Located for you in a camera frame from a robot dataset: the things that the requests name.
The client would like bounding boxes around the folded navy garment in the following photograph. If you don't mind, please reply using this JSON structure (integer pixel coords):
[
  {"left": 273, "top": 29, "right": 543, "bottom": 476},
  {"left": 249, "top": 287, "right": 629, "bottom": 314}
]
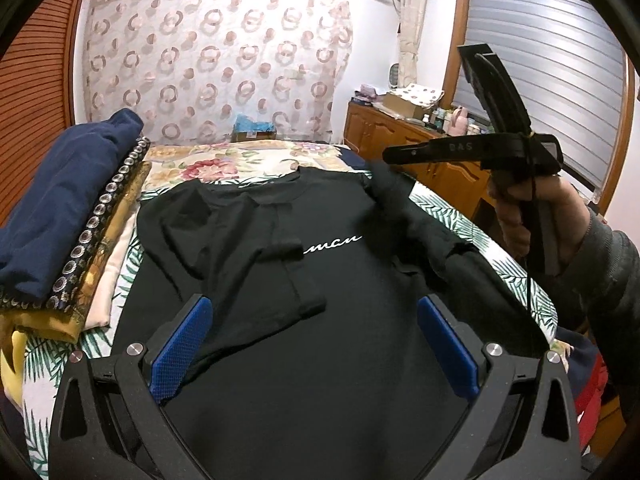
[{"left": 0, "top": 109, "right": 147, "bottom": 307}]

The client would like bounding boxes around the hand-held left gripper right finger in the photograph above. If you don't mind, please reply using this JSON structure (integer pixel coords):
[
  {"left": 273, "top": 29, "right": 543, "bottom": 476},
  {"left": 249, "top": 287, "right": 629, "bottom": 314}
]
[{"left": 416, "top": 294, "right": 593, "bottom": 480}]

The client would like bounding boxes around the folded cream garment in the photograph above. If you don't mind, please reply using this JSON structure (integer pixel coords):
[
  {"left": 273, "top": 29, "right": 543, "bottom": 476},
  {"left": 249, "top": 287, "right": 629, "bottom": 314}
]
[{"left": 81, "top": 207, "right": 139, "bottom": 332}]

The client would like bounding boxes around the floral blanket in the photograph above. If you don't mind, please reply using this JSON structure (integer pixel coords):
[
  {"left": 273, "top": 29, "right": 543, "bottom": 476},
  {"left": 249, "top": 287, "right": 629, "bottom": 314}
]
[{"left": 141, "top": 139, "right": 372, "bottom": 197}]

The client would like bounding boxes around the blue plastic bag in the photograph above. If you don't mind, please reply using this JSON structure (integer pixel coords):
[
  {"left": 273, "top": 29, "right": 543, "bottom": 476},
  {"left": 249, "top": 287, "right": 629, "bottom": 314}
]
[{"left": 234, "top": 114, "right": 277, "bottom": 134}]

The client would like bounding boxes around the black t-shirt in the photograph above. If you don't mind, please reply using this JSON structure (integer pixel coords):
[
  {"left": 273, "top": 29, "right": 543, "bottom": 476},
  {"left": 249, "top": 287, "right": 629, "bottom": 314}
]
[{"left": 112, "top": 162, "right": 557, "bottom": 480}]

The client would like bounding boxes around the lace curtain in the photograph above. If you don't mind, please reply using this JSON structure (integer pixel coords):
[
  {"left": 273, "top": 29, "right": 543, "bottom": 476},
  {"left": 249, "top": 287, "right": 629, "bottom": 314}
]
[{"left": 396, "top": 0, "right": 432, "bottom": 92}]

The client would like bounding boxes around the black garment with circle trim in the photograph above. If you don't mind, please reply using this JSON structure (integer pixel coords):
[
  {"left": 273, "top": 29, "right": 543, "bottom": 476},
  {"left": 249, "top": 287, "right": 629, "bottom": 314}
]
[{"left": 42, "top": 136, "right": 152, "bottom": 312}]

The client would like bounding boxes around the wooden louvered door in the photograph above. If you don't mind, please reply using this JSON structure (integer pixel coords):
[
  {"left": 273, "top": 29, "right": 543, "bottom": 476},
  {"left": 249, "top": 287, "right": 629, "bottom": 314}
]
[{"left": 0, "top": 0, "right": 94, "bottom": 213}]

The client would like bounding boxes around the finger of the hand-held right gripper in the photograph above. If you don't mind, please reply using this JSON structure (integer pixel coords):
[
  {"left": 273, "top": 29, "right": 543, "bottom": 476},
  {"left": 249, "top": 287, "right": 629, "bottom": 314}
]
[{"left": 382, "top": 135, "right": 483, "bottom": 167}]

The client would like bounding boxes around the person's right forearm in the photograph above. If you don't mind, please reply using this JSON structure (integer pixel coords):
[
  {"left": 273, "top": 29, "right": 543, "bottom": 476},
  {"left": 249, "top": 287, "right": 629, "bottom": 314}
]
[{"left": 557, "top": 207, "right": 640, "bottom": 423}]

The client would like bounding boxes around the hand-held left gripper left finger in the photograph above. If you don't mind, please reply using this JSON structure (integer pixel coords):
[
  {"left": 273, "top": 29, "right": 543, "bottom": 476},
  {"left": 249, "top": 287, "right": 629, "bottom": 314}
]
[{"left": 50, "top": 294, "right": 216, "bottom": 480}]

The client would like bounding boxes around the dotted white cloth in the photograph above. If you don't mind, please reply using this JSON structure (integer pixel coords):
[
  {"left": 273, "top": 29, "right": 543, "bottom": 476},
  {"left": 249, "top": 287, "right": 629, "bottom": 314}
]
[{"left": 389, "top": 81, "right": 446, "bottom": 107}]

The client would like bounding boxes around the pink kettle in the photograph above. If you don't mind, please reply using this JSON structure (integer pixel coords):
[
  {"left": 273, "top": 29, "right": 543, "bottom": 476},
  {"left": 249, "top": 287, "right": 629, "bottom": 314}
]
[{"left": 449, "top": 106, "right": 472, "bottom": 137}]

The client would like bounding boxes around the leaf print blanket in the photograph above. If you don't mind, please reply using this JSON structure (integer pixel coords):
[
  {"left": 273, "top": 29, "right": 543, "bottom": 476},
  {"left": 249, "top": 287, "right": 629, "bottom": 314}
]
[{"left": 20, "top": 180, "right": 559, "bottom": 461}]

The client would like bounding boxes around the red cloth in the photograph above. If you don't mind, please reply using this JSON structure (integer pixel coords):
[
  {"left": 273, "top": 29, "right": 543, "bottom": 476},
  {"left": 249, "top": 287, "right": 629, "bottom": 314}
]
[{"left": 571, "top": 349, "right": 609, "bottom": 427}]

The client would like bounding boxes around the grey window blind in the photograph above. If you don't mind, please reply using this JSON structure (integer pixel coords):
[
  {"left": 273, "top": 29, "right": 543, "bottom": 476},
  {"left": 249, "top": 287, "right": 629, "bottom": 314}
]
[{"left": 451, "top": 0, "right": 632, "bottom": 192}]

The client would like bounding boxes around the circle pattern curtain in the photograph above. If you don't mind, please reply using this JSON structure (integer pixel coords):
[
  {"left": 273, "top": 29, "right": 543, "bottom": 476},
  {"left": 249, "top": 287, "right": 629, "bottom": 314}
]
[{"left": 82, "top": 0, "right": 357, "bottom": 144}]

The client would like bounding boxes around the wooden cabinet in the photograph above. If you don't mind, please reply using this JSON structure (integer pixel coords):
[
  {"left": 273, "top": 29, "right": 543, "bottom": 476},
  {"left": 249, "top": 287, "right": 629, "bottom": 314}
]
[{"left": 342, "top": 99, "right": 507, "bottom": 241}]

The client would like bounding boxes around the folded mustard yellow garment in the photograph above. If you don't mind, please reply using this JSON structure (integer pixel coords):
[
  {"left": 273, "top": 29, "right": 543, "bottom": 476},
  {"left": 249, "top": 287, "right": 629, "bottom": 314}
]
[{"left": 0, "top": 161, "right": 153, "bottom": 411}]

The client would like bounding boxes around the dark blue cloth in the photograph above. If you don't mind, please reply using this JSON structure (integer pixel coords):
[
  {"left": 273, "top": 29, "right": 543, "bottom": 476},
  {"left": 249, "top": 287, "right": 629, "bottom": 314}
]
[{"left": 339, "top": 144, "right": 372, "bottom": 172}]

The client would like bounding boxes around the person's right hand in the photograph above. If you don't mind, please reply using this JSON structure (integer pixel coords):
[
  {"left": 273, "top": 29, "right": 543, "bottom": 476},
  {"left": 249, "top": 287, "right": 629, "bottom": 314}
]
[{"left": 487, "top": 170, "right": 594, "bottom": 267}]

